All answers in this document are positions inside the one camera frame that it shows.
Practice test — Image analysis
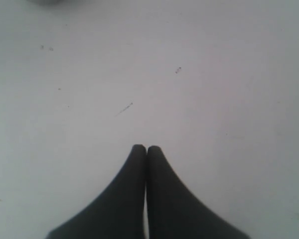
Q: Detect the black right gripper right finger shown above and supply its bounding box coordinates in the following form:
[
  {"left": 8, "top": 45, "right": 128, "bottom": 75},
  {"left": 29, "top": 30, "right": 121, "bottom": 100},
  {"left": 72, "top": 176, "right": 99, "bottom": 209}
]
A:
[{"left": 147, "top": 146, "right": 248, "bottom": 239}]

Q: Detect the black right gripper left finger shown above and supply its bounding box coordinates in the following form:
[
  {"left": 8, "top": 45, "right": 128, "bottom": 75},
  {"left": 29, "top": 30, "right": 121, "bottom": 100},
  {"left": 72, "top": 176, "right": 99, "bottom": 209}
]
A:
[{"left": 47, "top": 144, "right": 147, "bottom": 239}]

